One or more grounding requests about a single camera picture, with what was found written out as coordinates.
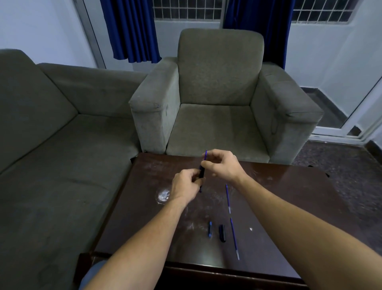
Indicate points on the person's right forearm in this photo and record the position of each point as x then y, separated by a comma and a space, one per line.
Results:
301, 236

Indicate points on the white framed glass door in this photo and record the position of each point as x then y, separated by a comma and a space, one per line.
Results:
358, 119

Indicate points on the person's left hand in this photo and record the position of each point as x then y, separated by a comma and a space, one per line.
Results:
182, 188

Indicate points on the person's leg in blue jeans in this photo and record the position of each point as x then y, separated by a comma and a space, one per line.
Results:
91, 276

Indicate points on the grey fabric sofa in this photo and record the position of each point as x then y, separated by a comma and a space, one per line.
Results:
50, 143

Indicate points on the person's right thumb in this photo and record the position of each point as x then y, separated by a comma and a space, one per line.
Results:
209, 164

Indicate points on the blue pen tip piece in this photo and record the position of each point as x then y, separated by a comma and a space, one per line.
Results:
209, 229

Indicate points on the blue curtain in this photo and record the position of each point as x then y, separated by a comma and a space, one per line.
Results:
262, 24
129, 30

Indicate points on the dark brown wooden table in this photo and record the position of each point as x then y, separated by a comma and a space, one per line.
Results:
283, 203

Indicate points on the black pen barrel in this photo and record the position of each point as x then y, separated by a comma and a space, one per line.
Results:
202, 174

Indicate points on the black pen cap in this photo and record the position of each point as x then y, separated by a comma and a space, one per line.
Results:
222, 233

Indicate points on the person's right hand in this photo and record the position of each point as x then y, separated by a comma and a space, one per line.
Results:
226, 168

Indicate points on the person's left forearm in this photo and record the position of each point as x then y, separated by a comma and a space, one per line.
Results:
140, 248

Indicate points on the window with white grille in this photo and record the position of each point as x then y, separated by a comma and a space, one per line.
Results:
188, 9
325, 10

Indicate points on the person's left thumb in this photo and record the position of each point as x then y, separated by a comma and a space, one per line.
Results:
194, 172

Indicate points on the grey fabric armchair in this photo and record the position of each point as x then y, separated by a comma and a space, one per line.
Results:
217, 98

